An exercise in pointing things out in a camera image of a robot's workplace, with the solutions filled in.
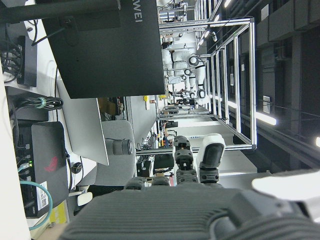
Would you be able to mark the black Huawei monitor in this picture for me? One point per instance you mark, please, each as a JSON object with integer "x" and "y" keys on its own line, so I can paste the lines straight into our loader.
{"x": 110, "y": 50}

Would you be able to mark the yellow sticker sheet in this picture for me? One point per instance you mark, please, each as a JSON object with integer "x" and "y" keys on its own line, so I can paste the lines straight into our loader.
{"x": 58, "y": 212}

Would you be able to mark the black ROG mini computer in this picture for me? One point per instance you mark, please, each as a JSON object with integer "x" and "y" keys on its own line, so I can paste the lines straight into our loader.
{"x": 48, "y": 160}

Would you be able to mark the white humanoid robot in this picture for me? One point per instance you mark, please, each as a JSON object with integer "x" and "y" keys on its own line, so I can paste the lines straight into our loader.
{"x": 190, "y": 67}

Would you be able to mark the white ceiling light bar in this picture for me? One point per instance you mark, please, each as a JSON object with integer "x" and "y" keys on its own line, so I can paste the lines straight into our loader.
{"x": 265, "y": 118}

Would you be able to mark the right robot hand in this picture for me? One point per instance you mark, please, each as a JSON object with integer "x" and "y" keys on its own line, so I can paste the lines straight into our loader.
{"x": 162, "y": 215}

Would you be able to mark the silver flat panel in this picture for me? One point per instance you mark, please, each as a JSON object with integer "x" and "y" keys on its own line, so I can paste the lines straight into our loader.
{"x": 85, "y": 127}

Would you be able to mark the black docking box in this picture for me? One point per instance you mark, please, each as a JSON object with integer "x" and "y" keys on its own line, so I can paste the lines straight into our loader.
{"x": 26, "y": 62}

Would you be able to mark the aluminium profile frame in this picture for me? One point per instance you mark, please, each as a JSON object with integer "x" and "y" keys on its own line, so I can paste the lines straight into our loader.
{"x": 237, "y": 82}

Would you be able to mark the grey office chair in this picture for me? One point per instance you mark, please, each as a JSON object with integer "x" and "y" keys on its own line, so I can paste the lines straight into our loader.
{"x": 115, "y": 152}

